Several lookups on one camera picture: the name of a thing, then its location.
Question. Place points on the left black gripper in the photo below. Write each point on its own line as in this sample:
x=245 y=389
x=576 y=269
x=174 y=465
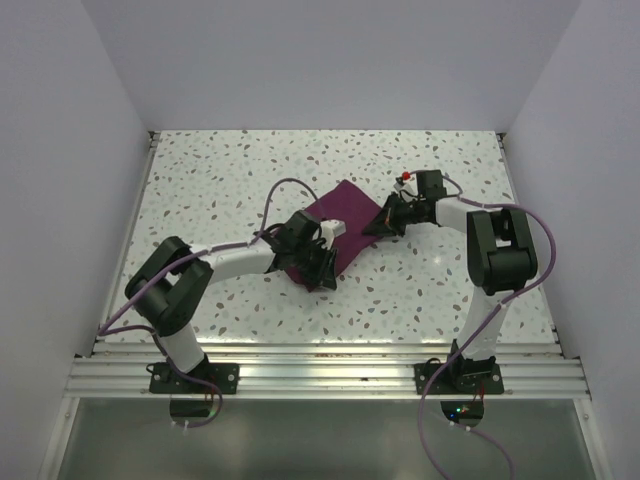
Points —
x=327 y=268

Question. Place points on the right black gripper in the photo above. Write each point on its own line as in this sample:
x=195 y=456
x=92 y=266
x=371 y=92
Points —
x=386 y=216

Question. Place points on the purple cloth mat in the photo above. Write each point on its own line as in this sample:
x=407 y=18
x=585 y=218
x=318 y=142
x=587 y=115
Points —
x=347 y=203

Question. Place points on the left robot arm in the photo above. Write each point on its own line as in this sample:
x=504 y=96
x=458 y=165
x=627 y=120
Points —
x=167 y=290

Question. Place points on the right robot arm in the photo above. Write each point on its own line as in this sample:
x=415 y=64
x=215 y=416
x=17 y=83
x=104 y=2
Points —
x=501 y=260

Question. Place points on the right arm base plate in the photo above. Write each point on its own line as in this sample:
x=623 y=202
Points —
x=462 y=377

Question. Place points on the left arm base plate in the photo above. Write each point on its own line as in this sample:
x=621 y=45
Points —
x=164 y=380

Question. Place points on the aluminium rail frame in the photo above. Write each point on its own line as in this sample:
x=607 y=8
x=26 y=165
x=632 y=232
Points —
x=399 y=303

